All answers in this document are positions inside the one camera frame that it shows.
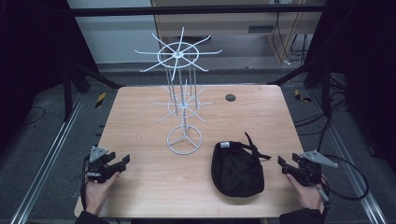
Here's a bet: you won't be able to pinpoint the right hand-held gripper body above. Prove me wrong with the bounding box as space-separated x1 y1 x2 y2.
288 149 339 188

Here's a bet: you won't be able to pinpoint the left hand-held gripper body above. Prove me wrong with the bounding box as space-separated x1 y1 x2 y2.
83 145 121 185

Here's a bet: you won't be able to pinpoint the black cloth bag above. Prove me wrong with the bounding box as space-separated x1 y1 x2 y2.
210 131 273 198

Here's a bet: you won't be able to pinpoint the white wire display rack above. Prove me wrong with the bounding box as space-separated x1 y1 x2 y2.
134 26 223 156

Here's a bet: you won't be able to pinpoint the person's right hand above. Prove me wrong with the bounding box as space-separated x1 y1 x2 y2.
285 173 325 211

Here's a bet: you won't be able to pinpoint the person's left hand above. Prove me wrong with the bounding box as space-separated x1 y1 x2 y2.
84 171 121 217

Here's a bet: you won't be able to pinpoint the yellow black floor tape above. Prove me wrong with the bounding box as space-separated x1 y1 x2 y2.
94 91 107 109
294 89 312 104

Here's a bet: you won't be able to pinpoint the black metal stand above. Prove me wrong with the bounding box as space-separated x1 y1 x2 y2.
268 60 332 119
62 60 125 123

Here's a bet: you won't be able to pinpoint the dark curtain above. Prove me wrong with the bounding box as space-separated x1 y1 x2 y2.
304 0 396 174
0 0 100 153

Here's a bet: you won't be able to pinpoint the white cabinet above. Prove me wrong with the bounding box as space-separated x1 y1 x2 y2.
65 0 161 65

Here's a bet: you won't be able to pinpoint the light wooden cabinet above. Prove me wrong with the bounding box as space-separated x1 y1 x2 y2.
150 0 327 64

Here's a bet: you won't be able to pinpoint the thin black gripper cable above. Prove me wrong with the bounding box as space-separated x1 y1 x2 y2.
79 154 92 211

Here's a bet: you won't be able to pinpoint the grey cable plug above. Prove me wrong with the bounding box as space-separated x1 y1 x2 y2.
315 184 332 207

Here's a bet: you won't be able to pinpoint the black floor cables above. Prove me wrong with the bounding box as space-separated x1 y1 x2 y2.
293 74 353 157

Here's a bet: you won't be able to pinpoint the metal floor rail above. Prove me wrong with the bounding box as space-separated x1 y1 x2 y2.
8 92 87 224
307 88 389 224

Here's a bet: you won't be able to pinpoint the black looped gripper cable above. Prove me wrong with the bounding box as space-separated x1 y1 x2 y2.
320 154 371 202

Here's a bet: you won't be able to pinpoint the thin black floor cable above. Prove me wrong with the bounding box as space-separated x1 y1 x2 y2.
21 105 47 127

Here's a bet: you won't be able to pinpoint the hanging black cables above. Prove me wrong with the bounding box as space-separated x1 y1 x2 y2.
271 12 310 67

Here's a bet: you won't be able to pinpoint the black horizontal frame bar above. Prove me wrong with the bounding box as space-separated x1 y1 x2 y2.
66 4 327 18

